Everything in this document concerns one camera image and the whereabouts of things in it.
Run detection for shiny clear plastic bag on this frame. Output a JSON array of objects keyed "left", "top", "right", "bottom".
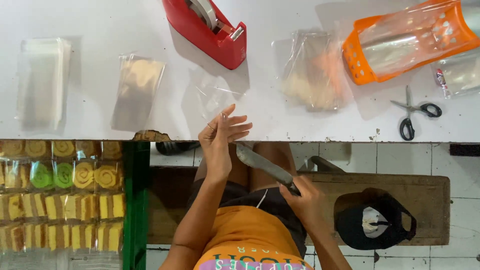
[{"left": 110, "top": 54, "right": 167, "bottom": 133}]

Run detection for small red white sachet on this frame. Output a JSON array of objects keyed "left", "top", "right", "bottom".
[{"left": 436, "top": 68, "right": 451, "bottom": 99}]

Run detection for clear tape roll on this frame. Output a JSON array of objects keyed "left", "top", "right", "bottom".
[{"left": 185, "top": 0, "right": 218, "bottom": 31}]

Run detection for black sandal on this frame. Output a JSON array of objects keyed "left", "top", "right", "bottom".
[{"left": 155, "top": 141, "right": 201, "bottom": 157}]

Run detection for wooden bench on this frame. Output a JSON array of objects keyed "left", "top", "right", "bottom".
[{"left": 148, "top": 166, "right": 451, "bottom": 247}]

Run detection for grey metal knife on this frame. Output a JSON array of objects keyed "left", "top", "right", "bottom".
[{"left": 236, "top": 143, "right": 302, "bottom": 197}]

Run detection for person's left hand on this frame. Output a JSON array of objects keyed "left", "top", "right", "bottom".
[{"left": 198, "top": 104, "right": 253, "bottom": 180}]

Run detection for green plastic crate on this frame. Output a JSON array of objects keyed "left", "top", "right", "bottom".
[{"left": 0, "top": 140, "right": 151, "bottom": 270}]

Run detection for clear plastic packet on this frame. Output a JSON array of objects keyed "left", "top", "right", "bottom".
[{"left": 430, "top": 48, "right": 480, "bottom": 100}]

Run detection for crumpled clear plastic bag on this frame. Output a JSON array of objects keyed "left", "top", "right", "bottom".
[{"left": 194, "top": 72, "right": 249, "bottom": 121}]

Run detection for red tape dispenser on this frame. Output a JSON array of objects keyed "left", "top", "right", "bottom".
[{"left": 162, "top": 0, "right": 248, "bottom": 71}]

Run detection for orange plastic basket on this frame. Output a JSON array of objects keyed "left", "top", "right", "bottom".
[{"left": 341, "top": 0, "right": 480, "bottom": 86}]

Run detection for person's legs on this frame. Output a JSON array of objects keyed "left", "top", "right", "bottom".
[{"left": 194, "top": 142, "right": 298, "bottom": 193}]

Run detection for black handled scissors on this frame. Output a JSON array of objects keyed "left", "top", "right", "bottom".
[{"left": 390, "top": 85, "right": 443, "bottom": 142}]

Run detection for orange printed shirt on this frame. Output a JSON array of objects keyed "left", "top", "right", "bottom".
[{"left": 193, "top": 205, "right": 315, "bottom": 270}]

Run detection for person's right hand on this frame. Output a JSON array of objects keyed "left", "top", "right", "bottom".
[{"left": 279, "top": 175, "right": 327, "bottom": 226}]

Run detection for stack of clear plastic bags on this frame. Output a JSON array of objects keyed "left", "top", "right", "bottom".
[{"left": 16, "top": 37, "right": 72, "bottom": 131}]

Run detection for loose pile of plastic bags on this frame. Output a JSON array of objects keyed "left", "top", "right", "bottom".
[{"left": 272, "top": 29, "right": 350, "bottom": 112}]

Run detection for black cap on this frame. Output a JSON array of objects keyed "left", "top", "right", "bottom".
[{"left": 334, "top": 194, "right": 418, "bottom": 251}]

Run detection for black shorts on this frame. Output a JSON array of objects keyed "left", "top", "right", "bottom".
[{"left": 187, "top": 178, "right": 309, "bottom": 260}]

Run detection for grey sandal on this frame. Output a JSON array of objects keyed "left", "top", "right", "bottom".
[{"left": 307, "top": 155, "right": 345, "bottom": 173}]

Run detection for rows of wrapped cake slices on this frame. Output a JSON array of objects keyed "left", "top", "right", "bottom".
[{"left": 0, "top": 140, "right": 125, "bottom": 253}]

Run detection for clear plastic bags bundle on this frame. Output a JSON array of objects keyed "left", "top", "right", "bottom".
[{"left": 357, "top": 0, "right": 463, "bottom": 77}]

